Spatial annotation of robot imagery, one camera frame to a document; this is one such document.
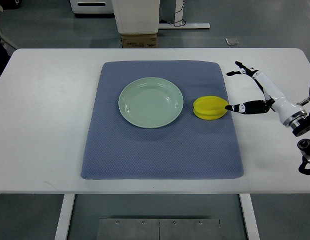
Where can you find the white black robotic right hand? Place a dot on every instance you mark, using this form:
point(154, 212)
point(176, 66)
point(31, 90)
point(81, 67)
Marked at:
point(290, 115)

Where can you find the yellow starfruit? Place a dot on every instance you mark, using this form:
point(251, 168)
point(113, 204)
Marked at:
point(210, 107)

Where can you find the black silver robot right arm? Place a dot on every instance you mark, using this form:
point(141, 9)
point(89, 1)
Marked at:
point(302, 126)

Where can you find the grey floor outlet plate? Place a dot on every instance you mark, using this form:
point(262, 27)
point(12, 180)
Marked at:
point(232, 41)

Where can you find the light green plate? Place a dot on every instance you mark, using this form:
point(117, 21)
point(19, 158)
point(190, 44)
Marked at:
point(150, 102)

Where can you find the blue textured mat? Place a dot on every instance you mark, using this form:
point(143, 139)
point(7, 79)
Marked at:
point(189, 148)

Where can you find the right white table leg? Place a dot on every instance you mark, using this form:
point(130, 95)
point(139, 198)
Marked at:
point(249, 217)

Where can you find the white table leg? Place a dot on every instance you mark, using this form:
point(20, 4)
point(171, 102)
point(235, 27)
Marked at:
point(249, 217)
point(65, 217)

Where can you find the white desk leg base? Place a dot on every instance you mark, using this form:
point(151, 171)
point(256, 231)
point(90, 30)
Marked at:
point(179, 22)

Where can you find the cardboard box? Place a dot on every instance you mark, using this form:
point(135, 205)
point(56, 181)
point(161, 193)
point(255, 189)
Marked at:
point(133, 41)

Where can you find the white bin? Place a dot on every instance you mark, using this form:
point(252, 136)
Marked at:
point(136, 16)

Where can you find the white cabinet with slot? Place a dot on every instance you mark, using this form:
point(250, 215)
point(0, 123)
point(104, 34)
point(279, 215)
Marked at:
point(92, 8)

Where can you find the left white table leg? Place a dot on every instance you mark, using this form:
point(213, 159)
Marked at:
point(65, 217)

